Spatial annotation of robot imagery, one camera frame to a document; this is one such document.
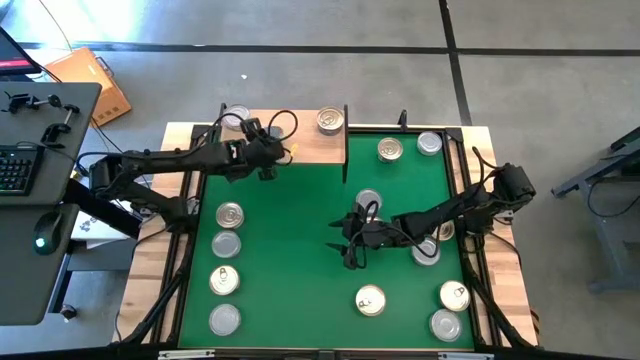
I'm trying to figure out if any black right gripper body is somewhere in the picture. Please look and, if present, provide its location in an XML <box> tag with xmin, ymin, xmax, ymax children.
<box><xmin>343</xmin><ymin>212</ymin><xmax>401</xmax><ymax>270</ymax></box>

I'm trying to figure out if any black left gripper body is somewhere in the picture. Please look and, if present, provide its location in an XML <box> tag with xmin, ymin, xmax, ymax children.
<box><xmin>223</xmin><ymin>117</ymin><xmax>279</xmax><ymax>182</ymax></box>

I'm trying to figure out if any blue-label can with gold lid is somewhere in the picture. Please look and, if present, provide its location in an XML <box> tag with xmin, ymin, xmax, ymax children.
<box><xmin>375</xmin><ymin>136</ymin><xmax>405</xmax><ymax>165</ymax></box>
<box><xmin>315</xmin><ymin>105</ymin><xmax>346</xmax><ymax>136</ymax></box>
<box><xmin>435</xmin><ymin>219</ymin><xmax>456</xmax><ymax>243</ymax></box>

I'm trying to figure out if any blue-label can with pull tab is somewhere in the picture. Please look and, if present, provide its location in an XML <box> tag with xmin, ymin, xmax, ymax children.
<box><xmin>354</xmin><ymin>283</ymin><xmax>387</xmax><ymax>318</ymax></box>
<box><xmin>208</xmin><ymin>264</ymin><xmax>241</xmax><ymax>297</ymax></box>
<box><xmin>439</xmin><ymin>280</ymin><xmax>472</xmax><ymax>313</ymax></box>

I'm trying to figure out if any wooden shelf with black legs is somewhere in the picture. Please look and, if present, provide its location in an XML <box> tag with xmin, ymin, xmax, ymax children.
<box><xmin>212</xmin><ymin>103</ymin><xmax>351</xmax><ymax>185</ymax></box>

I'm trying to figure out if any green table mat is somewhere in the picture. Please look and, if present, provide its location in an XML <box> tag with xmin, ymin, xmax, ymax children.
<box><xmin>178</xmin><ymin>130</ymin><xmax>475</xmax><ymax>350</ymax></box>

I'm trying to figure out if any black diagonal strut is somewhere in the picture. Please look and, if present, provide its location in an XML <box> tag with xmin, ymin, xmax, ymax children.
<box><xmin>462</xmin><ymin>259</ymin><xmax>534</xmax><ymax>350</ymax></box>
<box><xmin>117</xmin><ymin>249</ymin><xmax>194</xmax><ymax>349</ymax></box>

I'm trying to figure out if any black desk support beam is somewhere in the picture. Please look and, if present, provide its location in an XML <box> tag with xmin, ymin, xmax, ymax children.
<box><xmin>62</xmin><ymin>177</ymin><xmax>146</xmax><ymax>240</ymax></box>

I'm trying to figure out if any white printed box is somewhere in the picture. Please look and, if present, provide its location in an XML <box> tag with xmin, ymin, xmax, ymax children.
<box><xmin>69</xmin><ymin>209</ymin><xmax>139</xmax><ymax>251</ymax></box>

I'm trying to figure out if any dark grey desk top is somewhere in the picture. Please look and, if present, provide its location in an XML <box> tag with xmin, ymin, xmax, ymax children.
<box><xmin>0</xmin><ymin>202</ymin><xmax>81</xmax><ymax>327</ymax></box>
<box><xmin>0</xmin><ymin>81</ymin><xmax>103</xmax><ymax>207</ymax></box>

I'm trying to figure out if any orange box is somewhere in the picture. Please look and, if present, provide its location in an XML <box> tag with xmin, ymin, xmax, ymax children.
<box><xmin>43</xmin><ymin>46</ymin><xmax>133</xmax><ymax>129</ymax></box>

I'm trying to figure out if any black C-clamp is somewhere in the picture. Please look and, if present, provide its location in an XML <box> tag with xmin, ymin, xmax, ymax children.
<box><xmin>39</xmin><ymin>103</ymin><xmax>82</xmax><ymax>150</ymax></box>

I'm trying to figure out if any black mouse with light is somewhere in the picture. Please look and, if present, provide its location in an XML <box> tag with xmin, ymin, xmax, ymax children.
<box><xmin>31</xmin><ymin>211</ymin><xmax>65</xmax><ymax>258</ymax></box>

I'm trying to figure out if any black backlit keyboard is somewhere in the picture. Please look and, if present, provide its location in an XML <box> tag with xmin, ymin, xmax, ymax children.
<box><xmin>0</xmin><ymin>143</ymin><xmax>45</xmax><ymax>197</ymax></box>

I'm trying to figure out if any blue-grey metal stand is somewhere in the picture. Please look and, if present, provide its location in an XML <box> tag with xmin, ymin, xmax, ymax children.
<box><xmin>551</xmin><ymin>124</ymin><xmax>640</xmax><ymax>295</ymax></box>

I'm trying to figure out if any small black clamp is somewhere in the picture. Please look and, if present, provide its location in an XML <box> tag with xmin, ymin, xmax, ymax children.
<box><xmin>1</xmin><ymin>91</ymin><xmax>63</xmax><ymax>115</ymax></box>

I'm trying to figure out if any black monitor with red screen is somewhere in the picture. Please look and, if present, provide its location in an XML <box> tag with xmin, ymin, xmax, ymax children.
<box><xmin>0</xmin><ymin>25</ymin><xmax>42</xmax><ymax>77</ymax></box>

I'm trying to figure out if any black aluminium table frame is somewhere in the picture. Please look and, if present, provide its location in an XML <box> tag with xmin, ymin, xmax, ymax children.
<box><xmin>152</xmin><ymin>122</ymin><xmax>501</xmax><ymax>351</ymax></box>

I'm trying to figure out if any white metal bracket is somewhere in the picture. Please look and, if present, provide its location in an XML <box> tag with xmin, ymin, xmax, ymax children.
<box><xmin>157</xmin><ymin>349</ymin><xmax>216</xmax><ymax>360</ymax></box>

